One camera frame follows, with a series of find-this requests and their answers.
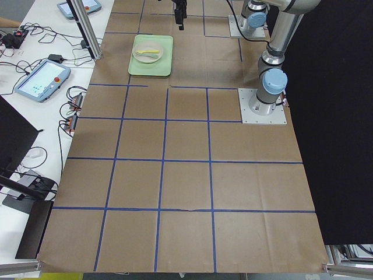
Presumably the yellow plastic fork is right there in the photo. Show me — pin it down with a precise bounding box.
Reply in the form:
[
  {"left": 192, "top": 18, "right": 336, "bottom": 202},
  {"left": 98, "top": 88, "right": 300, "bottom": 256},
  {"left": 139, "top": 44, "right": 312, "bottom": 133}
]
[{"left": 136, "top": 50, "right": 159, "bottom": 54}]

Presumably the white round plate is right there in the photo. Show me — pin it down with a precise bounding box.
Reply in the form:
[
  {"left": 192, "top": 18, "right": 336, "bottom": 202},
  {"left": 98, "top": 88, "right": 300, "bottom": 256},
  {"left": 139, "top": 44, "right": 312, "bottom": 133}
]
[{"left": 132, "top": 41, "right": 164, "bottom": 64}]

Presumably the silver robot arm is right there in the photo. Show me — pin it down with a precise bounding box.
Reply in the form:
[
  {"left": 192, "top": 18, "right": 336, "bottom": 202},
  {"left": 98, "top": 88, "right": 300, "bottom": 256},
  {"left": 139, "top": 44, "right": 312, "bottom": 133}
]
[
  {"left": 239, "top": 0, "right": 268, "bottom": 40},
  {"left": 235, "top": 0, "right": 320, "bottom": 116}
]

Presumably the green plastic spoon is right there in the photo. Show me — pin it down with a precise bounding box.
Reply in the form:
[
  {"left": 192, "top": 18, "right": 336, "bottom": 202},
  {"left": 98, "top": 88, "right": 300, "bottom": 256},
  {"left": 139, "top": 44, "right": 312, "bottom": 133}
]
[{"left": 138, "top": 53, "right": 159, "bottom": 59}]

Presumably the light green plastic tray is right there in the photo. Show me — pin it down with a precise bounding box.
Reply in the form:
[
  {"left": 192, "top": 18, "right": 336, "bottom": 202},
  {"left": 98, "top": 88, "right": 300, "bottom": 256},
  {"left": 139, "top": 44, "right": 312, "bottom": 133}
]
[{"left": 128, "top": 34, "right": 174, "bottom": 76}]

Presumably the far teach pendant tablet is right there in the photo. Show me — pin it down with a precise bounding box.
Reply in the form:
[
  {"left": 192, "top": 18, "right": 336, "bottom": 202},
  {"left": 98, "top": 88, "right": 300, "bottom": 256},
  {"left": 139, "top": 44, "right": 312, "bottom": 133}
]
[{"left": 57, "top": 0, "right": 103, "bottom": 20}]

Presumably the teach pendant tablet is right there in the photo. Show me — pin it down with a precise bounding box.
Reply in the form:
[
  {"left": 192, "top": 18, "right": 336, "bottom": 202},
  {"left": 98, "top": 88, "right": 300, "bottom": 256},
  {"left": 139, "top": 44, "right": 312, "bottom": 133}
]
[
  {"left": 57, "top": 0, "right": 103, "bottom": 20},
  {"left": 15, "top": 59, "right": 71, "bottom": 103}
]

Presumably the black power adapter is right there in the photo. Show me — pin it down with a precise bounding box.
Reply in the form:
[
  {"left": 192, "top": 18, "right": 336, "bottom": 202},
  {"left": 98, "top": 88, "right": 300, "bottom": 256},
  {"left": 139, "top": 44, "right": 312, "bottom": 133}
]
[{"left": 48, "top": 54, "right": 64, "bottom": 64}]

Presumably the orange black connector box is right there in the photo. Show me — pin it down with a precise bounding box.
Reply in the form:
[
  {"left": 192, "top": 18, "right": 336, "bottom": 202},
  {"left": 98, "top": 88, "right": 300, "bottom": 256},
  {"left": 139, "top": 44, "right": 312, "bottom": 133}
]
[{"left": 69, "top": 93, "right": 83, "bottom": 111}]

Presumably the near teach pendant tablet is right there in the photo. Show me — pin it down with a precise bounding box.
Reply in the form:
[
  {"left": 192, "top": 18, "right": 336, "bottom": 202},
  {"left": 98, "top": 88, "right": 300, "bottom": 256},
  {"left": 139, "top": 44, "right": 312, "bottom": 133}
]
[{"left": 15, "top": 59, "right": 71, "bottom": 103}]

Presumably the brown paper table cover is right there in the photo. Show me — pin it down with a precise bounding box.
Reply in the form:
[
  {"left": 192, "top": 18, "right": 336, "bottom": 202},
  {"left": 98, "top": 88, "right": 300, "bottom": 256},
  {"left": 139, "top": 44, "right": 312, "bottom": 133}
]
[{"left": 38, "top": 1, "right": 328, "bottom": 273}]

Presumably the black curtain panel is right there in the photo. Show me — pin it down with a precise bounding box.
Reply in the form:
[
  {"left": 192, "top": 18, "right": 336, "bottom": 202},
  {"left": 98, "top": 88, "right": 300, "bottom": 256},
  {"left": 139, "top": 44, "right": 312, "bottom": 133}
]
[{"left": 283, "top": 1, "right": 372, "bottom": 244}]

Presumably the black monitor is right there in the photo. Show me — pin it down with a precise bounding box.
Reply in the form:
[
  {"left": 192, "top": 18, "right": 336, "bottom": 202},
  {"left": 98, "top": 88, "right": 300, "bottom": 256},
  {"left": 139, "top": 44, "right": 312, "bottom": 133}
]
[{"left": 1, "top": 97, "right": 56, "bottom": 214}]

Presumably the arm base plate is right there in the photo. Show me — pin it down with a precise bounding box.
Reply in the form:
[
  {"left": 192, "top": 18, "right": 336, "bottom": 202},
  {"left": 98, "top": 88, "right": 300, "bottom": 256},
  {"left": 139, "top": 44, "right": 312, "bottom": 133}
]
[
  {"left": 238, "top": 88, "right": 287, "bottom": 125},
  {"left": 228, "top": 15, "right": 266, "bottom": 40}
]

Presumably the aluminium frame post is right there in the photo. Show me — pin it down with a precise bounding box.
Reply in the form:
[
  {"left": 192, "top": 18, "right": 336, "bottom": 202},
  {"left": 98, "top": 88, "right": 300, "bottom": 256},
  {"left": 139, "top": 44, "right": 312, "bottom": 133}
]
[{"left": 67, "top": 0, "right": 103, "bottom": 61}]

